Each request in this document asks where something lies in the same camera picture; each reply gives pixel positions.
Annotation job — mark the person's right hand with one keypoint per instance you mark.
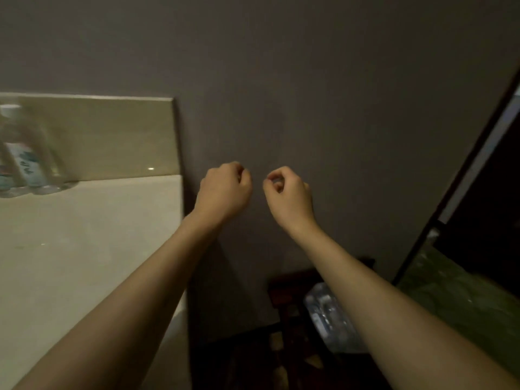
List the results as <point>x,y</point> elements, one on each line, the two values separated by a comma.
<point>290,201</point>

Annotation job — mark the person's left hand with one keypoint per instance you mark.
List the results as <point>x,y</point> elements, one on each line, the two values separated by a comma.
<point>223,194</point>

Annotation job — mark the person's left fingers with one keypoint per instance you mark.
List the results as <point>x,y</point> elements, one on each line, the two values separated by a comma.
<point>243,174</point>

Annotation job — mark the person's right thumb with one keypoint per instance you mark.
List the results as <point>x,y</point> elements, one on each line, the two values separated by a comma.
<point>270,190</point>

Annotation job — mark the person's right forearm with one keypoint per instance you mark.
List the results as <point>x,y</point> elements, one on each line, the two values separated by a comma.
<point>390,316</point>

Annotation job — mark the person's left forearm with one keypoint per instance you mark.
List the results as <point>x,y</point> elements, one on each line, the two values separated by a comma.
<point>122,304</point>

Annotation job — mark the dark wooden stand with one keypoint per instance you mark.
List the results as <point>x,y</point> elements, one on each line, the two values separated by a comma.
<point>292,320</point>

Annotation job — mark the beige stone backsplash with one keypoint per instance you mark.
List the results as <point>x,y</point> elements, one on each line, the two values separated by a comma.
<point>105,138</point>

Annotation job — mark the clear water bottle blue label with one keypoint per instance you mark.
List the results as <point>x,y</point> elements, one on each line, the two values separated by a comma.
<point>30,158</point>
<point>8,174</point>

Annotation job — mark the dark door frame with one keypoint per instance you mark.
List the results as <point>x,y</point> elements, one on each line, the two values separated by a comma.
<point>455,178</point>

